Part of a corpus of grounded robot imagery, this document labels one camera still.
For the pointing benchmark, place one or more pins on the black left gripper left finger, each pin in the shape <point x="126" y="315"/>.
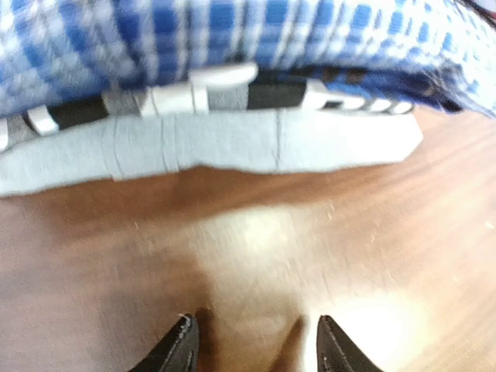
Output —
<point x="177" y="351"/>

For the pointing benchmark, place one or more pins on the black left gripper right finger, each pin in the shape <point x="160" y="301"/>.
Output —
<point x="336" y="352"/>

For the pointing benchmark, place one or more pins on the grey folded shirt underneath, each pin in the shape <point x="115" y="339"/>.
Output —
<point x="261" y="142"/>

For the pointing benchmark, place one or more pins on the black white print folded shirt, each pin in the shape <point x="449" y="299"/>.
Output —
<point x="237" y="88"/>

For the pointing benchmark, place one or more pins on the blue checked folded shirt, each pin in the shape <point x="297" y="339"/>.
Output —
<point x="438" y="53"/>

